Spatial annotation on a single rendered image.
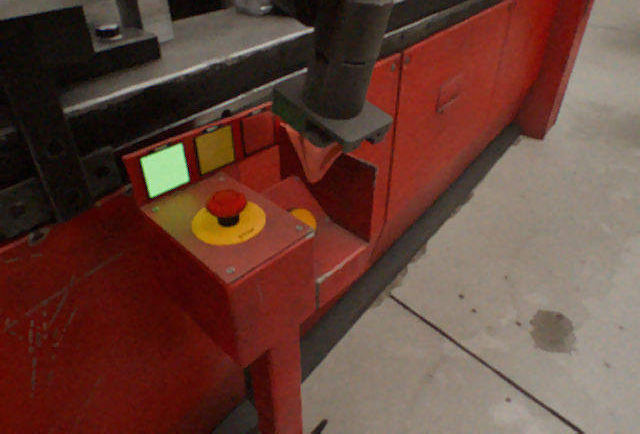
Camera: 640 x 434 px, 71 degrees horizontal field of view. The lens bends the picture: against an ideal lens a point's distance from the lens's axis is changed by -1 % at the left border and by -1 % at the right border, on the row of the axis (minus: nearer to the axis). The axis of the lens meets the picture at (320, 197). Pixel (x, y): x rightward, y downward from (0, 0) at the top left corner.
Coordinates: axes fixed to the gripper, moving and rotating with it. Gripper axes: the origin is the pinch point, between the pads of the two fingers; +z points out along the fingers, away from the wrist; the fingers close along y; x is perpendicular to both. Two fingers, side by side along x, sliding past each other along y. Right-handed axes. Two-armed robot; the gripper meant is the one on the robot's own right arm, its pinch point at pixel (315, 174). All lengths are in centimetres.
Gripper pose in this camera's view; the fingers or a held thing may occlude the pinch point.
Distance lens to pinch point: 48.1
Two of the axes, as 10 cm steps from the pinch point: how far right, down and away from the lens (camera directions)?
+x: -7.0, 4.1, -5.9
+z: -1.8, 7.0, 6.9
